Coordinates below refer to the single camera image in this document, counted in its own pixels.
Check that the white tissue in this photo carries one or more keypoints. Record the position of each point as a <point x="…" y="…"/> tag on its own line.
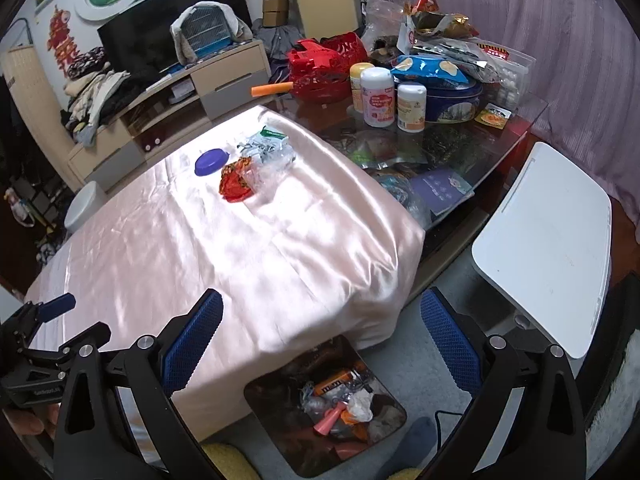
<point x="360" y="405"/>

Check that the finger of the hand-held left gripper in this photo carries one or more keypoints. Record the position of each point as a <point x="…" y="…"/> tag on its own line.
<point x="92" y="334"/>
<point x="57" y="305"/>

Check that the white round stool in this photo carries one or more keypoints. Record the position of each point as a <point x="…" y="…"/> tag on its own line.
<point x="82" y="207"/>

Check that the orange paper cone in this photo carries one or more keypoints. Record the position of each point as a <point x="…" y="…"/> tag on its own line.
<point x="327" y="417"/>

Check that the blue bird cage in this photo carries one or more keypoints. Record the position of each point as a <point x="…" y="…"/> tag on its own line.
<point x="207" y="32"/>

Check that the clothes rack with dark clothes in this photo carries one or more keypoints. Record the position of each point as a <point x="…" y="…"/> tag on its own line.
<point x="20" y="220"/>

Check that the green white packet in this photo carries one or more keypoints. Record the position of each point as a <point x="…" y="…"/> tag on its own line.
<point x="265" y="145"/>

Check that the brown orange candy tube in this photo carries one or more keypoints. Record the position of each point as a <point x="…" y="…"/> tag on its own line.
<point x="332" y="376"/>

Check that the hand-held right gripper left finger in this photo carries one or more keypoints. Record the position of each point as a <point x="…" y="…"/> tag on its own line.
<point x="192" y="345"/>

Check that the beige leaning board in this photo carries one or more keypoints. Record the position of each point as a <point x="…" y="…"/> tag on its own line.
<point x="30" y="95"/>

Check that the red crumpled wrapper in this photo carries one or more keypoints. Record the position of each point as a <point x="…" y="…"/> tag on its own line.
<point x="236" y="182"/>

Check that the red fish hanging decoration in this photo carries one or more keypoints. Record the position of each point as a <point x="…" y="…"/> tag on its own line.
<point x="62" y="40"/>

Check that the white bottle orange label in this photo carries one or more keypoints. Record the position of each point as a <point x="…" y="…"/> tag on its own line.
<point x="411" y="107"/>

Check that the white folding lap table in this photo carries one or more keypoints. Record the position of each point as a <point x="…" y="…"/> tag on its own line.
<point x="545" y="255"/>

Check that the glass coffee table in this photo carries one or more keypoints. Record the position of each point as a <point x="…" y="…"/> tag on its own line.
<point x="450" y="155"/>

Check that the orange snack packet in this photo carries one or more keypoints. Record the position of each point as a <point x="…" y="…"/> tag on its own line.
<point x="495" y="114"/>

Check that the purple round lid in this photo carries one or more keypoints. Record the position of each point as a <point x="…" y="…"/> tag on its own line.
<point x="212" y="161"/>

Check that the red snack bag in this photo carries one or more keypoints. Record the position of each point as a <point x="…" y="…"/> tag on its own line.
<point x="427" y="2"/>

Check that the dark clothes heap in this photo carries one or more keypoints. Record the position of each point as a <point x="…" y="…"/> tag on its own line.
<point x="275" y="42"/>

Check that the clear plastic bag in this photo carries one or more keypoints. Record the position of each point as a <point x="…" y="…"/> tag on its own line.
<point x="382" y="20"/>

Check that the pile of clothes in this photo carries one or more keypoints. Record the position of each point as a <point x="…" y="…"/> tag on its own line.
<point x="95" y="95"/>

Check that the red plastic basket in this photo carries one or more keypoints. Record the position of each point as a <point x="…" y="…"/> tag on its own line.
<point x="325" y="67"/>

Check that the yellow slipper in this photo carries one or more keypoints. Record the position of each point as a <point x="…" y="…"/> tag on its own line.
<point x="222" y="455"/>

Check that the beige television cabinet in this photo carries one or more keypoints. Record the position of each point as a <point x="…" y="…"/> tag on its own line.
<point x="165" y="105"/>

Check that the clear plastic storage box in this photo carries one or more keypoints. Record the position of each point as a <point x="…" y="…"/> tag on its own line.
<point x="507" y="77"/>

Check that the person's left hand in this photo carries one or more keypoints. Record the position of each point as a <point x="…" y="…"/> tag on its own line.
<point x="30" y="420"/>

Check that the blue chips bag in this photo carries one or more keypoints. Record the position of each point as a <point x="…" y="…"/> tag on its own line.
<point x="432" y="70"/>

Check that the black flat television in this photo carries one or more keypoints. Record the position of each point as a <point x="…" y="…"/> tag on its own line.
<point x="150" y="30"/>

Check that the pink satin tablecloth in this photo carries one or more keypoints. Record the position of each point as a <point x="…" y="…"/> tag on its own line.
<point x="250" y="240"/>

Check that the purple curtain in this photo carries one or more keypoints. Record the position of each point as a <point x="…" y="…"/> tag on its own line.
<point x="500" y="10"/>

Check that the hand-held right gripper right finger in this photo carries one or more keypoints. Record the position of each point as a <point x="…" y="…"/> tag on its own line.
<point x="450" y="345"/>

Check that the dark blue booklet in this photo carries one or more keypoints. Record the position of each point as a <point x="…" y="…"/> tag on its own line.
<point x="442" y="190"/>

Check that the silver foil wrapper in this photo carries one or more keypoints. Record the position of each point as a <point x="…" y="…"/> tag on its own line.
<point x="312" y="395"/>

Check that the white bottle pink label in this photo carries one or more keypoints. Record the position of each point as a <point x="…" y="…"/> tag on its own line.
<point x="377" y="97"/>

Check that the black waste bin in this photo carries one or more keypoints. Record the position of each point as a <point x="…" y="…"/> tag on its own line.
<point x="325" y="410"/>

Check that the blue cookie tin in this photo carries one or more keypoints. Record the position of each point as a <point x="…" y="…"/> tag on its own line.
<point x="450" y="102"/>

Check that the yellow lid bottle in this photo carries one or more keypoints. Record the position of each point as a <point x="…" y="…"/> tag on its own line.
<point x="357" y="85"/>

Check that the covered bird cage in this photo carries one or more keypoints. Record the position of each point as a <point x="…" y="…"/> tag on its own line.
<point x="235" y="20"/>

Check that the clear plastic wrapper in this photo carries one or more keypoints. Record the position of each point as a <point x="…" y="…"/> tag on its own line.
<point x="272" y="175"/>

